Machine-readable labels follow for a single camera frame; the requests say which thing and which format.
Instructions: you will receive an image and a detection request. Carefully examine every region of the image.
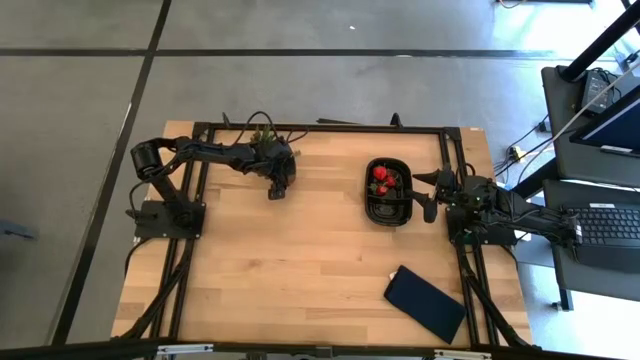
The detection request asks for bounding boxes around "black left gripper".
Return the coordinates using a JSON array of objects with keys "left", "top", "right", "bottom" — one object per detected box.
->
[{"left": 257, "top": 140, "right": 298, "bottom": 201}]

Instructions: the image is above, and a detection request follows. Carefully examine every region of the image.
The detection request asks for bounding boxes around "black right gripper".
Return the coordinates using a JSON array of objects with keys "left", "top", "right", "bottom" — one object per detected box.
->
[{"left": 404, "top": 163, "right": 471, "bottom": 225}]

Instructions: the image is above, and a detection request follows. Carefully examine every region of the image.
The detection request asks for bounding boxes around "black plastic tupperware container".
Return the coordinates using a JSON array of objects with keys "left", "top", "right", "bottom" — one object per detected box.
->
[{"left": 364, "top": 157, "right": 414, "bottom": 228}]

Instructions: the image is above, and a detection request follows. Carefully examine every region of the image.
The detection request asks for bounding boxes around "green succulent in black pot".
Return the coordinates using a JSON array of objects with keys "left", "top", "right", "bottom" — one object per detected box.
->
[{"left": 251, "top": 123, "right": 303, "bottom": 157}]

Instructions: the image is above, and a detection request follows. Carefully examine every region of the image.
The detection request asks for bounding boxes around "dark blue cloth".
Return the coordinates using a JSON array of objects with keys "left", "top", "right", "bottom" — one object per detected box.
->
[{"left": 383, "top": 264, "right": 468, "bottom": 346}]

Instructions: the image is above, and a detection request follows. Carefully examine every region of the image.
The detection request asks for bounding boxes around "black desk foot bar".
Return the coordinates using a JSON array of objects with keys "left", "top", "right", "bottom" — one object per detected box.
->
[{"left": 508, "top": 158, "right": 560, "bottom": 200}]

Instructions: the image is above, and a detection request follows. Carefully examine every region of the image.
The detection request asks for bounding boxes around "black desk with monitor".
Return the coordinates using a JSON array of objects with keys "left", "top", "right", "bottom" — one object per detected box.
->
[{"left": 541, "top": 64, "right": 640, "bottom": 189}]

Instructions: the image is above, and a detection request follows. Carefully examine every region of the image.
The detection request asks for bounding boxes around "black desk with keyboard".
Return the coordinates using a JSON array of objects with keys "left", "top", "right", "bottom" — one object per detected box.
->
[{"left": 542, "top": 178, "right": 640, "bottom": 312}]

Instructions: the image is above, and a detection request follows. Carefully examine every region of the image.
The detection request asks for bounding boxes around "black laptop keyboard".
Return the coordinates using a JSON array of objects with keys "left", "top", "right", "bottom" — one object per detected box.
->
[{"left": 559, "top": 202, "right": 640, "bottom": 274}]

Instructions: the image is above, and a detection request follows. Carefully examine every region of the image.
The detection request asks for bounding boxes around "black power adapter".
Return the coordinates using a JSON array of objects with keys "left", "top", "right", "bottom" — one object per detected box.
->
[{"left": 579, "top": 68, "right": 624, "bottom": 115}]

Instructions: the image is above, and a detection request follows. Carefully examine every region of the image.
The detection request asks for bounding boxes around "black computer monitor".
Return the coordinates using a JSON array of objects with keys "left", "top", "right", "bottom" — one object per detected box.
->
[{"left": 569, "top": 84, "right": 640, "bottom": 159}]

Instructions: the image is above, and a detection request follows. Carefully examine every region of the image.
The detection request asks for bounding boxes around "grey floor object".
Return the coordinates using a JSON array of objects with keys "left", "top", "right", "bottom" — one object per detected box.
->
[{"left": 0, "top": 218, "right": 39, "bottom": 242}]

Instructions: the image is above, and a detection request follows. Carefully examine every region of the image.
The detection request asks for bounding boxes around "black aluminium table frame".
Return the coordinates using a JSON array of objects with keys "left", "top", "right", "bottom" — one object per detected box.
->
[{"left": 112, "top": 112, "right": 544, "bottom": 351}]

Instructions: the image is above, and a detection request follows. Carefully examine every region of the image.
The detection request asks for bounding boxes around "white cable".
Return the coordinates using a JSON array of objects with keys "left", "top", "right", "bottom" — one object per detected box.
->
[{"left": 547, "top": 58, "right": 640, "bottom": 145}]

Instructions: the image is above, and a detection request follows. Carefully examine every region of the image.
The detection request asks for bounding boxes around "silver beam bracket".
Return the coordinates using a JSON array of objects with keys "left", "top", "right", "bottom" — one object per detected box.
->
[
  {"left": 433, "top": 348, "right": 494, "bottom": 360},
  {"left": 155, "top": 343, "right": 215, "bottom": 357}
]

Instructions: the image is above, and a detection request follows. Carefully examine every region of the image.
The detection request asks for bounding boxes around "black diagonal post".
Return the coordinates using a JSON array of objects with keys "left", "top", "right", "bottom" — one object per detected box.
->
[{"left": 559, "top": 0, "right": 640, "bottom": 82}]

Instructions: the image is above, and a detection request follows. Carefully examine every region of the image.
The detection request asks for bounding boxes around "black overhead frame beam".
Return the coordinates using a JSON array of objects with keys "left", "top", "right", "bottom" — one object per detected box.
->
[{"left": 0, "top": 338, "right": 640, "bottom": 360}]

